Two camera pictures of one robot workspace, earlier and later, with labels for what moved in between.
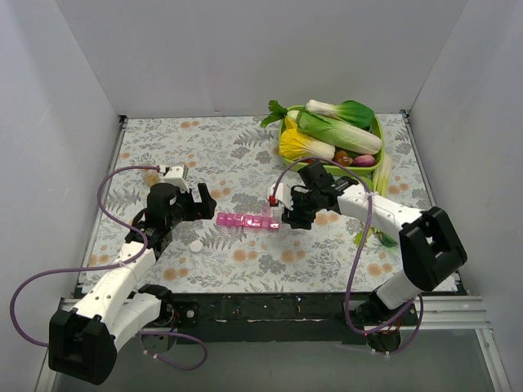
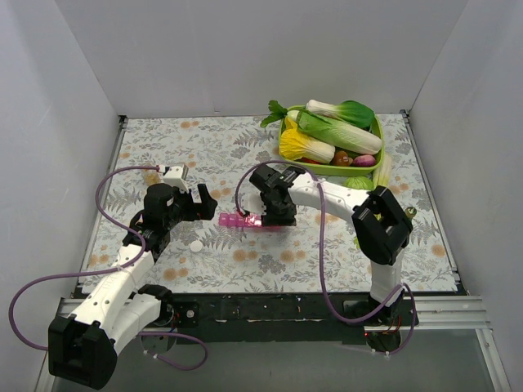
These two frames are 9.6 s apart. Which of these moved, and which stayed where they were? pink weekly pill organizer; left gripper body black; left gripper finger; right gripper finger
Moved: right gripper finger
Stayed: pink weekly pill organizer; left gripper finger; left gripper body black
